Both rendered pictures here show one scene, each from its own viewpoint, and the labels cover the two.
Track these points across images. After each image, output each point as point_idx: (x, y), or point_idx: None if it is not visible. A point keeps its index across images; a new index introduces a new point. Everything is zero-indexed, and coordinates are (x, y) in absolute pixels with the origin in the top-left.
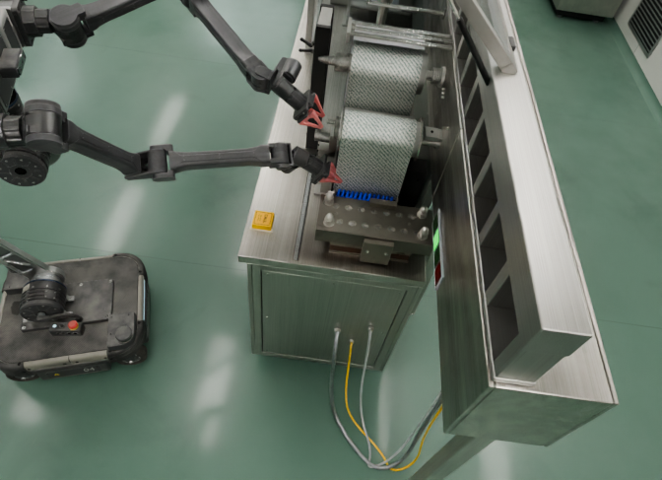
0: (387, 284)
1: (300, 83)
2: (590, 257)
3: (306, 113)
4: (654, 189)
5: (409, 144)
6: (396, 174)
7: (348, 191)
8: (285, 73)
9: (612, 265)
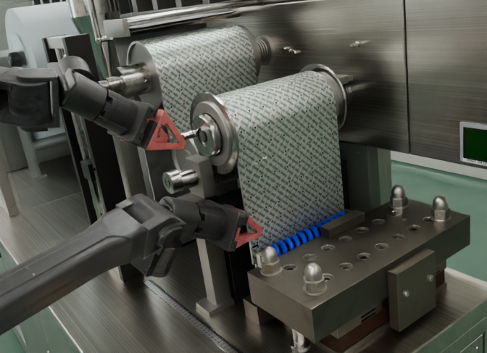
0: (461, 341)
1: (35, 238)
2: (454, 265)
3: (153, 120)
4: (416, 193)
5: (326, 94)
6: (330, 164)
7: (281, 241)
8: (74, 72)
9: (475, 258)
